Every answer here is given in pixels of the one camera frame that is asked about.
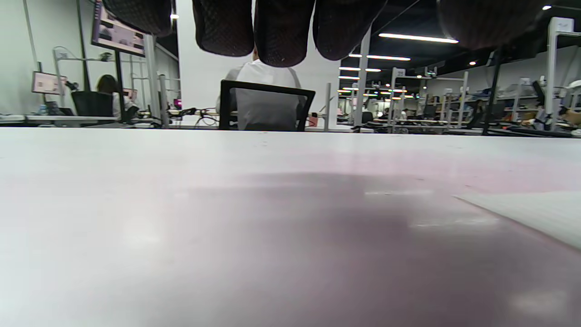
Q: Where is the person's left hand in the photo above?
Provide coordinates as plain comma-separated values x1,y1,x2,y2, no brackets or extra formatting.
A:
102,0,551,68

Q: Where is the lined paper with black text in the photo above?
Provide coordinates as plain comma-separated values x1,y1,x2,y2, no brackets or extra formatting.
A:
453,190,581,251

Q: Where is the black mesh office chair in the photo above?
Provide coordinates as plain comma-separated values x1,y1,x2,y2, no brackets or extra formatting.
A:
218,79,316,132

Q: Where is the ceiling strip light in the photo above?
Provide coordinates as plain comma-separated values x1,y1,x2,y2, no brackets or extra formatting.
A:
348,54,412,61
379,33,459,44

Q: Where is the large raised monitor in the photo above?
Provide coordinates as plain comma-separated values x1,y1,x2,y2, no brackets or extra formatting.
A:
91,0,147,58

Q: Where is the small pink-screen monitor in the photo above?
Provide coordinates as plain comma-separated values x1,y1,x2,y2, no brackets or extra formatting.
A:
31,71,68,96

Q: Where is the thin grey metal post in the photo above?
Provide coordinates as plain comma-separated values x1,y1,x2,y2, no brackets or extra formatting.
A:
324,82,332,132

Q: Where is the aluminium frame column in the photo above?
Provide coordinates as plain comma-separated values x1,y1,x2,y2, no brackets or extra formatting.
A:
353,26,372,128

